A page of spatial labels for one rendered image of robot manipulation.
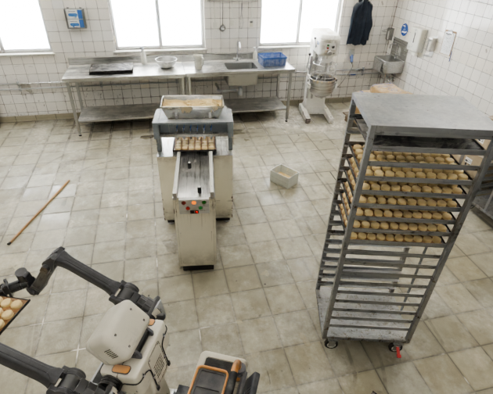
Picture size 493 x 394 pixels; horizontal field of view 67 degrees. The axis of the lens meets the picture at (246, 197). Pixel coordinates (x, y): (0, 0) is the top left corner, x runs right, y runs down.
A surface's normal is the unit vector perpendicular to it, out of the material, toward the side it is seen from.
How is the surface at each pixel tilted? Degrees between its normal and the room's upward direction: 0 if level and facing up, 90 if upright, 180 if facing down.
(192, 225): 90
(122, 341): 47
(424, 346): 0
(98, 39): 90
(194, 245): 90
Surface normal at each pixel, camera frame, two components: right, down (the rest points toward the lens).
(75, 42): 0.22, 0.56
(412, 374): 0.03, -0.82
